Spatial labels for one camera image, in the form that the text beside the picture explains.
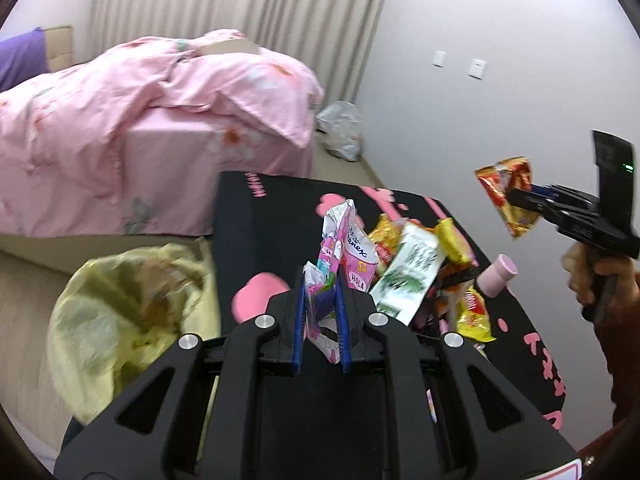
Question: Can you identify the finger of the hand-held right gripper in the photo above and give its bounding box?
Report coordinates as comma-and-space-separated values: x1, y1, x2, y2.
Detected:
507, 187, 568, 222
529, 183, 601, 203

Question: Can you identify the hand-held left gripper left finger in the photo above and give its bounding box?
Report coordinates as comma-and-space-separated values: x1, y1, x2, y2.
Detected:
54, 265, 307, 480

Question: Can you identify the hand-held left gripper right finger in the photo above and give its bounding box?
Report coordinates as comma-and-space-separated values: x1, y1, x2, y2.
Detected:
334, 275, 583, 480

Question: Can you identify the red gold snack wrapper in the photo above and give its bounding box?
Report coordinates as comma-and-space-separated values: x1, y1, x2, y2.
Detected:
475, 156, 542, 240

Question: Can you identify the pink patterned wrapper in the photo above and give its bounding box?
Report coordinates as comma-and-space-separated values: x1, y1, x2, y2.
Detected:
304, 199, 357, 363

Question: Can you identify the orange wrapper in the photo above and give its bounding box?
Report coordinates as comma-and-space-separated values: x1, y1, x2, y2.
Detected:
434, 264, 482, 311

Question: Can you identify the yellow plastic bag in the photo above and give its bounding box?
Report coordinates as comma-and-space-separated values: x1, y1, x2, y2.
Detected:
47, 242, 221, 426

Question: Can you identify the person's right forearm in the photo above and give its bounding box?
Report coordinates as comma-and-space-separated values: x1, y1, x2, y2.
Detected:
599, 300, 640, 428

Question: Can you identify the person's right hand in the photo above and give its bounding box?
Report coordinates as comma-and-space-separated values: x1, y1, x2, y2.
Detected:
561, 245, 640, 312

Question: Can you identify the pink tissue packet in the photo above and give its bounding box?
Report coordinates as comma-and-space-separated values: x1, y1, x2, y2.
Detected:
341, 220, 382, 294

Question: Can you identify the pink cylindrical container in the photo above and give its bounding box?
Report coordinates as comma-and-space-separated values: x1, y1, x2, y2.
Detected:
475, 254, 519, 297

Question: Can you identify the green white packet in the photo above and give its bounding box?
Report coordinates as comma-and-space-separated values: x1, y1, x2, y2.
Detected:
372, 222, 447, 326

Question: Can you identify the black pink-patterned tablecloth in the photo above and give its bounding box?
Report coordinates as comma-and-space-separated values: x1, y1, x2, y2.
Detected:
212, 171, 569, 480

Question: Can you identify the red yellow snack wrapper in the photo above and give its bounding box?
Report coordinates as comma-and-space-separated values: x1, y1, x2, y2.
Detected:
367, 214, 407, 262

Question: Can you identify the yellow red snack packet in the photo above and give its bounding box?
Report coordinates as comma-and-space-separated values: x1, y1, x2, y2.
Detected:
456, 285, 497, 343

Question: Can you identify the white plastic bag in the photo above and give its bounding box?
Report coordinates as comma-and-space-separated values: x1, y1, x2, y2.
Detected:
315, 101, 365, 162

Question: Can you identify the bed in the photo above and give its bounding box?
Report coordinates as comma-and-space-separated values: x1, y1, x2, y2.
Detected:
0, 25, 326, 241

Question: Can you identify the pink floral duvet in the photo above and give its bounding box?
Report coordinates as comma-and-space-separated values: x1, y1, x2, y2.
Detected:
0, 29, 326, 236

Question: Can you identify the beige pleated curtain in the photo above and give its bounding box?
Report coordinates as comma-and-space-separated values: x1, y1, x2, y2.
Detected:
90, 0, 397, 111

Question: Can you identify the beige headboard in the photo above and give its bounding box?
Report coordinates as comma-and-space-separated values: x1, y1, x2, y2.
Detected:
42, 25, 77, 74

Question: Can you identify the purple pillow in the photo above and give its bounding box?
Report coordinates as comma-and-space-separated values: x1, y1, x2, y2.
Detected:
0, 27, 49, 92

